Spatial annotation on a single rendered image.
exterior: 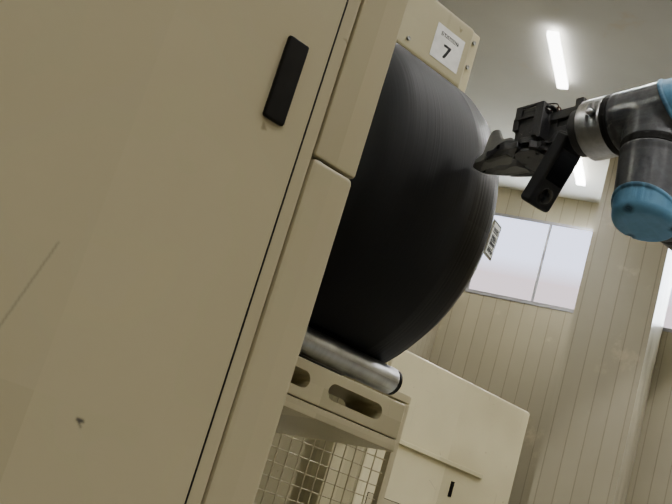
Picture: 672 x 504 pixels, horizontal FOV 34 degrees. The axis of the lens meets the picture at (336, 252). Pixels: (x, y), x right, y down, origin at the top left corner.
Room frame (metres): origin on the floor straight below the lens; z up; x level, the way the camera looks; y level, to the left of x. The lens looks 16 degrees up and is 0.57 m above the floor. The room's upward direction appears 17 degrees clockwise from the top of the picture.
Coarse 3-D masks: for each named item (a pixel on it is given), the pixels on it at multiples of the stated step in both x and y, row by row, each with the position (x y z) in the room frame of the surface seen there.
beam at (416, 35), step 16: (416, 0) 2.12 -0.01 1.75; (432, 0) 2.15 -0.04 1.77; (416, 16) 2.13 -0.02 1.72; (432, 16) 2.16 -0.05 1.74; (448, 16) 2.18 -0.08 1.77; (400, 32) 2.11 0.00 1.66; (416, 32) 2.14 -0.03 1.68; (432, 32) 2.17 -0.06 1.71; (464, 32) 2.22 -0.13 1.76; (416, 48) 2.15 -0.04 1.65; (464, 48) 2.23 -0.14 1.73; (432, 64) 2.18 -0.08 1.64; (464, 64) 2.24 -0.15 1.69; (448, 80) 2.22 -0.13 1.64
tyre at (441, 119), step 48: (384, 96) 1.60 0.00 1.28; (432, 96) 1.63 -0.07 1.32; (384, 144) 1.58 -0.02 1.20; (432, 144) 1.60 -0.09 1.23; (480, 144) 1.69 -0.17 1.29; (384, 192) 1.58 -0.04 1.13; (432, 192) 1.62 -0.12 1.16; (480, 192) 1.68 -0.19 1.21; (336, 240) 1.61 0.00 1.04; (384, 240) 1.61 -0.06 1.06; (432, 240) 1.65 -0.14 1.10; (480, 240) 1.70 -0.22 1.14; (336, 288) 1.65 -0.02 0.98; (384, 288) 1.67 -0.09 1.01; (432, 288) 1.70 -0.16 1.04; (336, 336) 1.74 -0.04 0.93; (384, 336) 1.75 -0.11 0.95
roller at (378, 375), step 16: (320, 336) 1.70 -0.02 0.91; (304, 352) 1.70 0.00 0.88; (320, 352) 1.71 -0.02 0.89; (336, 352) 1.72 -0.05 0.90; (352, 352) 1.75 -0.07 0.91; (336, 368) 1.75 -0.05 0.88; (352, 368) 1.75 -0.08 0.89; (368, 368) 1.77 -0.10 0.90; (384, 368) 1.79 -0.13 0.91; (368, 384) 1.80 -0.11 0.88; (384, 384) 1.80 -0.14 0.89; (400, 384) 1.82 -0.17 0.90
